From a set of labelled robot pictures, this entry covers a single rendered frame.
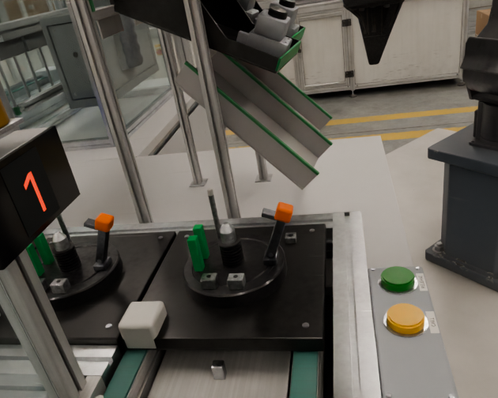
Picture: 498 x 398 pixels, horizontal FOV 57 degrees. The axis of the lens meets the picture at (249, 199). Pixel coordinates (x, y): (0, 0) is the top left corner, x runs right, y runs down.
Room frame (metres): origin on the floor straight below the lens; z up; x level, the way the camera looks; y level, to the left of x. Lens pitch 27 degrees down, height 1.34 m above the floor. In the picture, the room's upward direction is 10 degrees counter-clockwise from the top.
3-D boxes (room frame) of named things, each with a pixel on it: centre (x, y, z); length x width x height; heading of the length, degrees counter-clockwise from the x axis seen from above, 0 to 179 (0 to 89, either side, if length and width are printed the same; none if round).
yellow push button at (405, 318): (0.38, -0.15, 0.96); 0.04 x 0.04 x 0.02
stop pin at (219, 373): (0.39, 0.07, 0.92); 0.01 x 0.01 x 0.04; 76
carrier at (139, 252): (0.57, 0.27, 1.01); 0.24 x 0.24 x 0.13; 76
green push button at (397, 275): (0.45, -0.17, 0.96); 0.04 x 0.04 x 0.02
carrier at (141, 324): (0.51, 0.04, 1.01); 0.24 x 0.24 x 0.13; 76
